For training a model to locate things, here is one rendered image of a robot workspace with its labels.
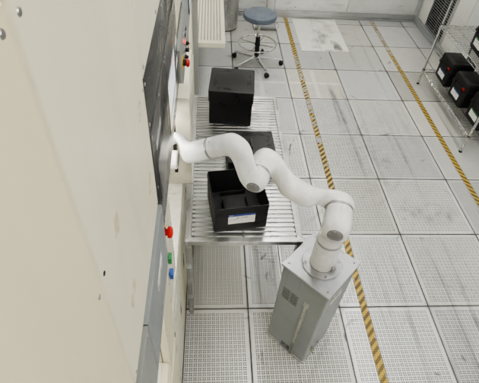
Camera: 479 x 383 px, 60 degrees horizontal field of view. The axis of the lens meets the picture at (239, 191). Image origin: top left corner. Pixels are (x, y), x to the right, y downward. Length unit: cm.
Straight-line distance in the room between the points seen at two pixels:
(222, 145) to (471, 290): 224
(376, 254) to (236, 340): 122
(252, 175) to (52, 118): 125
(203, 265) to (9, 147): 263
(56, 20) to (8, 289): 25
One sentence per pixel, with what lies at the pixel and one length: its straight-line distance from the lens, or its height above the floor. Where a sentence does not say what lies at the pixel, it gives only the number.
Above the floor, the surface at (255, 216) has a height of 85.
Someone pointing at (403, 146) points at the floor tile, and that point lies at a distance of 423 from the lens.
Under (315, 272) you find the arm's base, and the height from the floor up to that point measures 77.
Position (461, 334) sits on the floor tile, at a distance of 311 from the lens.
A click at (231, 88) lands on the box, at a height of 101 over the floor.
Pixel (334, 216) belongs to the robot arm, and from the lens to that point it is 173.
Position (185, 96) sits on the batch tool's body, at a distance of 188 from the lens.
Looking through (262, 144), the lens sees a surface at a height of 86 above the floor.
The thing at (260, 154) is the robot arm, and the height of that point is 132.
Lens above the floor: 244
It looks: 46 degrees down
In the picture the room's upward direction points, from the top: 5 degrees clockwise
